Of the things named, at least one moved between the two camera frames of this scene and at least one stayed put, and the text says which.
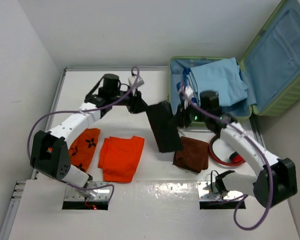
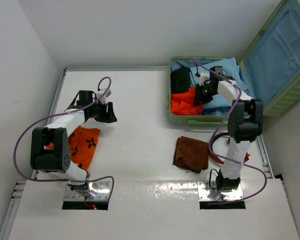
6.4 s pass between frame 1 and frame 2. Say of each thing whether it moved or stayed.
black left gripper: moved
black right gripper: moved
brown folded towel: stayed
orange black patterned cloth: stayed
